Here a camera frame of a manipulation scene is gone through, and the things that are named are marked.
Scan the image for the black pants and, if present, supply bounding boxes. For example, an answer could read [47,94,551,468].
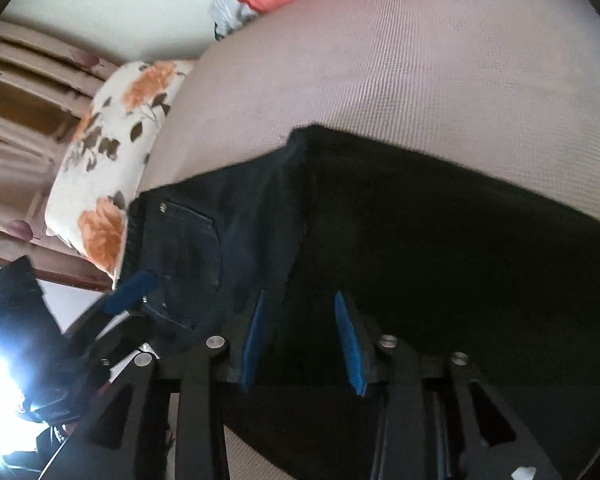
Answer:
[121,124,600,463]

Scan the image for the orange floral pillow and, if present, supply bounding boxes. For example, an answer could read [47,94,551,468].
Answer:
[44,59,197,292]

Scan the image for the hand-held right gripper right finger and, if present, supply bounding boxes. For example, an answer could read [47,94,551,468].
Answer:
[334,290,564,480]

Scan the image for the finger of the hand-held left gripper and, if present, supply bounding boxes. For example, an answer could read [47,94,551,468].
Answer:
[100,270,158,316]
[61,307,155,367]

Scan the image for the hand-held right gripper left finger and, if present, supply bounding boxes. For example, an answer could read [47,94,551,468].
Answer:
[82,290,268,480]

